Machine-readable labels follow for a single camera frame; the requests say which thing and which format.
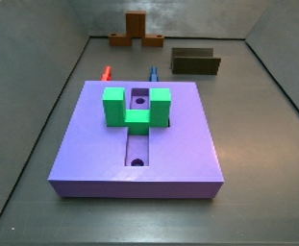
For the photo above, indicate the brown T-shaped block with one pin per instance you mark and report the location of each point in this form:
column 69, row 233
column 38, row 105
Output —
column 135, row 30

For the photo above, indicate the green U-shaped block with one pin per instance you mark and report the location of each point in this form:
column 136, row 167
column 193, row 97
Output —
column 137, row 119

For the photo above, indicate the black angle bracket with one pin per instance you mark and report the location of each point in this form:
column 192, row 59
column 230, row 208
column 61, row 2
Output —
column 193, row 61

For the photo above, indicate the purple base board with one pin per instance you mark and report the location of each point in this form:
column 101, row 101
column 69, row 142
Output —
column 104, row 163

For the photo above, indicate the red peg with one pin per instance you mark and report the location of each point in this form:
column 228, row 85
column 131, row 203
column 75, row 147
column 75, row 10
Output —
column 105, row 76

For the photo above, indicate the blue peg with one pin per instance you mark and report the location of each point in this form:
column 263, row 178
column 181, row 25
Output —
column 153, row 74

